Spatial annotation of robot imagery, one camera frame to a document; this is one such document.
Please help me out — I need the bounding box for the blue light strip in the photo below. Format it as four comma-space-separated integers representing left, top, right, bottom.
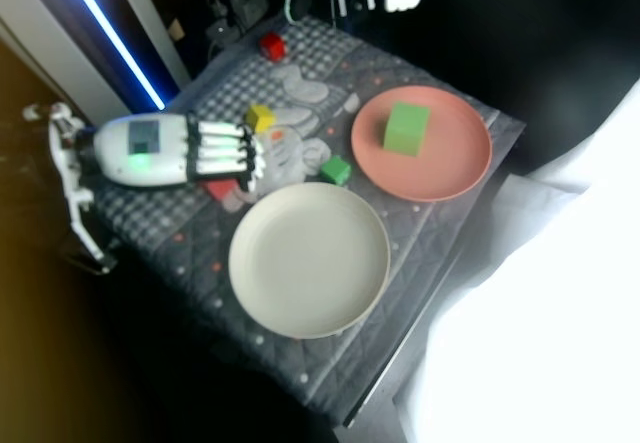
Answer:
58, 0, 167, 111

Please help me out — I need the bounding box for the small green cube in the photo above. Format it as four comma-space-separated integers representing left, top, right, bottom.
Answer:
319, 155, 352, 186

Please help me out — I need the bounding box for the small yellow cube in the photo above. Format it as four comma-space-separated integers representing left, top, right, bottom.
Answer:
244, 104, 277, 133

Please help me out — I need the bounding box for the large red block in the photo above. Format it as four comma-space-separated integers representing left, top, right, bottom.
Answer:
203, 178, 242, 202

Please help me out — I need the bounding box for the white cloth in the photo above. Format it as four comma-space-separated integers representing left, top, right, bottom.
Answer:
393, 76, 640, 443

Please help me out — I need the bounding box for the pink plate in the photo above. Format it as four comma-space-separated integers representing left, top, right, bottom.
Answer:
350, 86, 494, 203

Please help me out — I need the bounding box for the grey quilt with bear print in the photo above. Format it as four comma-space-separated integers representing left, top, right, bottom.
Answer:
74, 15, 526, 427

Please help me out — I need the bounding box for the white plate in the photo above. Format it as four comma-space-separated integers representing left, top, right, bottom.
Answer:
228, 181, 392, 340

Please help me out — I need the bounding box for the small red cube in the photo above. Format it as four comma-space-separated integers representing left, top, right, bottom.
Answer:
258, 31, 289, 60

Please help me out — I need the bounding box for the large green cube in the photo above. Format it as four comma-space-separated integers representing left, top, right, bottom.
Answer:
383, 101, 432, 157

